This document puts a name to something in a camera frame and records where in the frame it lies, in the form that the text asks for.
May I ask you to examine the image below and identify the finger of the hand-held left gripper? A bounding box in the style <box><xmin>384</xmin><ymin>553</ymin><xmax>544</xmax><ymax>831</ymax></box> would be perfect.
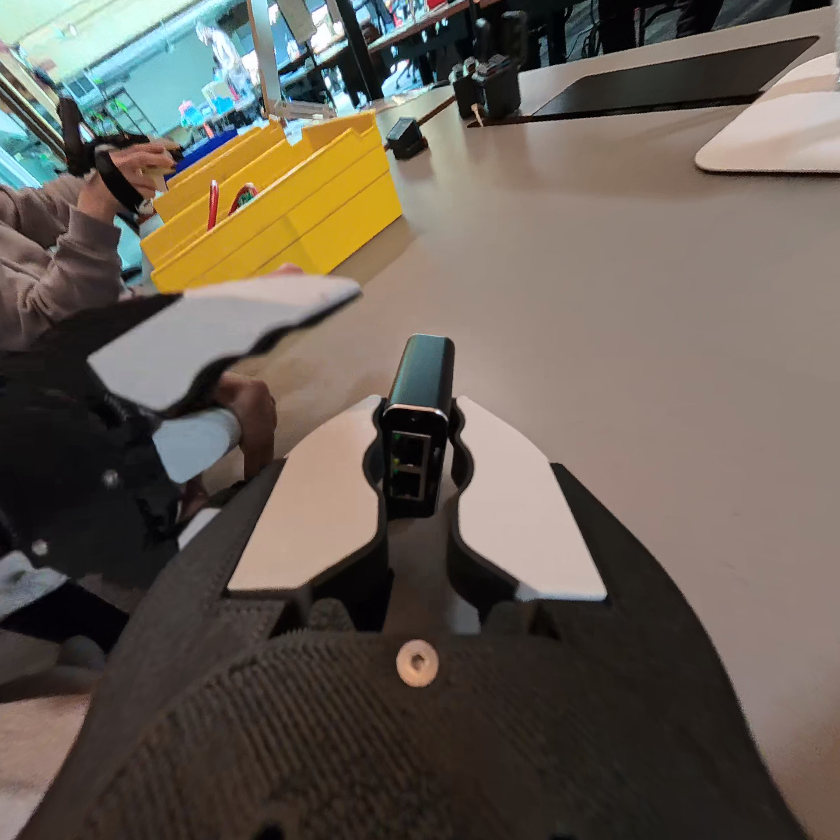
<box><xmin>87</xmin><ymin>273</ymin><xmax>363</xmax><ymax>416</ymax></box>

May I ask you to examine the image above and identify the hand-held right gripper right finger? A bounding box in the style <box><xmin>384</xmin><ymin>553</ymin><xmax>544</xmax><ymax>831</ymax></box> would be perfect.
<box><xmin>448</xmin><ymin>395</ymin><xmax>609</xmax><ymax>626</ymax></box>

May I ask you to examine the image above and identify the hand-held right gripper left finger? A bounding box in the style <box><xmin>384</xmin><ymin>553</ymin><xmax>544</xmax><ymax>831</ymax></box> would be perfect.
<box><xmin>226</xmin><ymin>394</ymin><xmax>396</xmax><ymax>631</ymax></box>

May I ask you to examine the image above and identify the red network cable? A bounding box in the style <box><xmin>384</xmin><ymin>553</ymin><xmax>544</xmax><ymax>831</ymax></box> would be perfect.
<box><xmin>207</xmin><ymin>180</ymin><xmax>260</xmax><ymax>232</ymax></box>

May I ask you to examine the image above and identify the yellow plastic bin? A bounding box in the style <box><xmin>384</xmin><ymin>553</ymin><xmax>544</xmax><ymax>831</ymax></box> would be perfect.
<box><xmin>155</xmin><ymin>120</ymin><xmax>293</xmax><ymax>221</ymax></box>
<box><xmin>140</xmin><ymin>110</ymin><xmax>403</xmax><ymax>294</ymax></box>

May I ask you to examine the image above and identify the black two-port adapter box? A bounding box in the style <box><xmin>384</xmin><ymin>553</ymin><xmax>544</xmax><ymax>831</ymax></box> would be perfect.
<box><xmin>381</xmin><ymin>333</ymin><xmax>457</xmax><ymax>519</ymax></box>

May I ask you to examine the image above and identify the another person's forearm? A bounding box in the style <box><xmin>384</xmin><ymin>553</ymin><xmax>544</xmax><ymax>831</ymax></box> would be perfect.
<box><xmin>0</xmin><ymin>174</ymin><xmax>126</xmax><ymax>352</ymax></box>

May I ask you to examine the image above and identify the person's left hand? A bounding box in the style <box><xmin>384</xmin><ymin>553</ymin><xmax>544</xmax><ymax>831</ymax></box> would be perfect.
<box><xmin>178</xmin><ymin>371</ymin><xmax>279</xmax><ymax>522</ymax></box>

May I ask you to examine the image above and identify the blue plastic bin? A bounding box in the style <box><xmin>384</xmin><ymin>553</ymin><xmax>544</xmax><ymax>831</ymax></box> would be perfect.
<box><xmin>167</xmin><ymin>128</ymin><xmax>240</xmax><ymax>177</ymax></box>

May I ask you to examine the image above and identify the small black box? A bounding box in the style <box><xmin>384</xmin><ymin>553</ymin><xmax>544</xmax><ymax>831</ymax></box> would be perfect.
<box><xmin>386</xmin><ymin>118</ymin><xmax>429</xmax><ymax>160</ymax></box>

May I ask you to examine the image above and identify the white leaning stand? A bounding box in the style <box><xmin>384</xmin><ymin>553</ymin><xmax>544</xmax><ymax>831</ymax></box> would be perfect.
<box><xmin>248</xmin><ymin>0</ymin><xmax>342</xmax><ymax>122</ymax></box>

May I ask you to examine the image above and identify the black battery charger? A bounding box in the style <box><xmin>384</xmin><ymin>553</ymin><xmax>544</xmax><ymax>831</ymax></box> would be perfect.
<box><xmin>453</xmin><ymin>13</ymin><xmax>522</xmax><ymax>120</ymax></box>

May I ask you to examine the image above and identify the black metal post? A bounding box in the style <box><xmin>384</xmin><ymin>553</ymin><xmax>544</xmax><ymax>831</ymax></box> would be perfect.
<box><xmin>335</xmin><ymin>0</ymin><xmax>385</xmax><ymax>106</ymax></box>

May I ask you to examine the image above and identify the black desk cable cover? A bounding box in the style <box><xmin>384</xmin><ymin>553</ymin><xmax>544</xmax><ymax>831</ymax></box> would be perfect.
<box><xmin>532</xmin><ymin>36</ymin><xmax>821</xmax><ymax>120</ymax></box>

